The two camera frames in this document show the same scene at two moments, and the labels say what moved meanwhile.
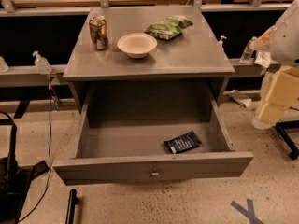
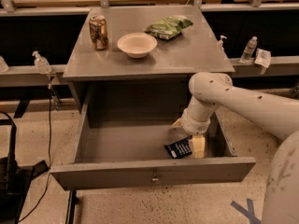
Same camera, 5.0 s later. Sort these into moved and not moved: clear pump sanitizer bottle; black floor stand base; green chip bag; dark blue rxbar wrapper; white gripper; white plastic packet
Moved: dark blue rxbar wrapper; white gripper
Not moved: green chip bag; clear pump sanitizer bottle; black floor stand base; white plastic packet
